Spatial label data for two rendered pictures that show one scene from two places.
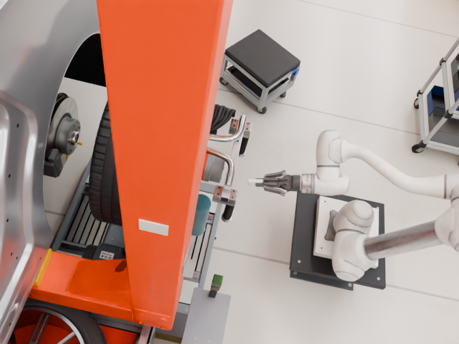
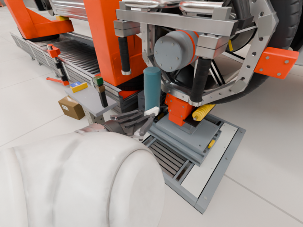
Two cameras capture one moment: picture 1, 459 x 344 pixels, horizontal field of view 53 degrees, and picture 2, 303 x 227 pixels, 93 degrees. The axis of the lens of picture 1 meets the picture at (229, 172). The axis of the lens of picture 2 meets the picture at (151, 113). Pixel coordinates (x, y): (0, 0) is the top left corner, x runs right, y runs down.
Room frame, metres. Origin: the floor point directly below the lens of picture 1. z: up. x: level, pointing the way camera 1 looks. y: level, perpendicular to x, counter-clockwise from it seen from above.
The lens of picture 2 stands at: (1.41, -0.41, 1.03)
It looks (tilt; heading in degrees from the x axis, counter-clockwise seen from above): 41 degrees down; 133
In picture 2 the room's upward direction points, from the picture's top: straight up
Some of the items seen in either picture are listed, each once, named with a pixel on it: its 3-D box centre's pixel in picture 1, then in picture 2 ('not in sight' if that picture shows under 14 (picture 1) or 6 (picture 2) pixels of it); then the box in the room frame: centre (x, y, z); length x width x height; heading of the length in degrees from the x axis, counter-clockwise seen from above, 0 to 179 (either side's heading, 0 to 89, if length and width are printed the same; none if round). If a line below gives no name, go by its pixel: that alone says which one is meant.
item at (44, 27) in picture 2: not in sight; (51, 20); (-1.41, 0.41, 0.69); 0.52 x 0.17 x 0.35; 92
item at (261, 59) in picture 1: (259, 72); not in sight; (2.37, -0.02, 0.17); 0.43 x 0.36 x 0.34; 58
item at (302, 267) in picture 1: (331, 244); not in sight; (1.23, -0.66, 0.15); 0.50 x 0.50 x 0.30; 3
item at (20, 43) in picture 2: not in sight; (45, 42); (-2.47, 0.46, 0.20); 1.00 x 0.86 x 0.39; 2
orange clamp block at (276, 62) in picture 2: not in sight; (275, 62); (1.38, 0.22, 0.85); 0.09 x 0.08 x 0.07; 2
